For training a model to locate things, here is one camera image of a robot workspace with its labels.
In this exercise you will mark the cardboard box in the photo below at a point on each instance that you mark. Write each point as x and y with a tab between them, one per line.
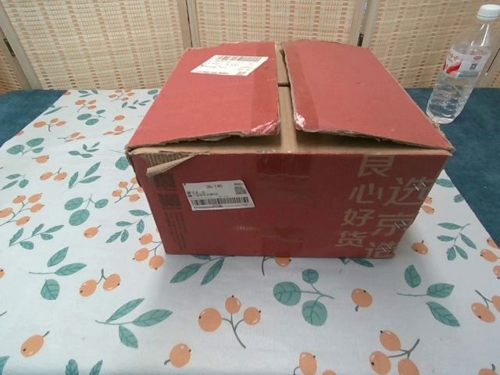
312	195

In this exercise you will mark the woven bamboo folding screen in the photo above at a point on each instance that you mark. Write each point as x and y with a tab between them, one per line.
117	43

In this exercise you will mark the floral print tablecloth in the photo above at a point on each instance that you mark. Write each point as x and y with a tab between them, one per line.
78	234

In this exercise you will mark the clear plastic water bottle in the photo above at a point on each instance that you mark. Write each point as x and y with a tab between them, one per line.
449	90

